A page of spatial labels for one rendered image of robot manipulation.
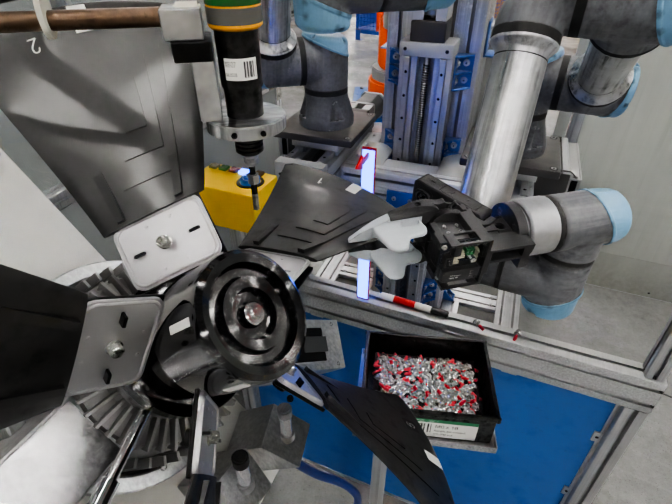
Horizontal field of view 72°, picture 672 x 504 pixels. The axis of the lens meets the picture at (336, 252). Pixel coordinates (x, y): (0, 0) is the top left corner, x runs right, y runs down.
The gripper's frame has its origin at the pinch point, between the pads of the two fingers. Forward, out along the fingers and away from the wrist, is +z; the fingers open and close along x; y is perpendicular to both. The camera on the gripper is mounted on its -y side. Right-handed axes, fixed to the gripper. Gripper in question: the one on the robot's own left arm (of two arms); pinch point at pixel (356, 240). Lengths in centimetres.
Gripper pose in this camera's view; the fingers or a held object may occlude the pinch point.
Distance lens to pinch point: 57.1
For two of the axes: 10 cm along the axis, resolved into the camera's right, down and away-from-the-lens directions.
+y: 2.4, 6.5, -7.2
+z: -9.7, 1.5, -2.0
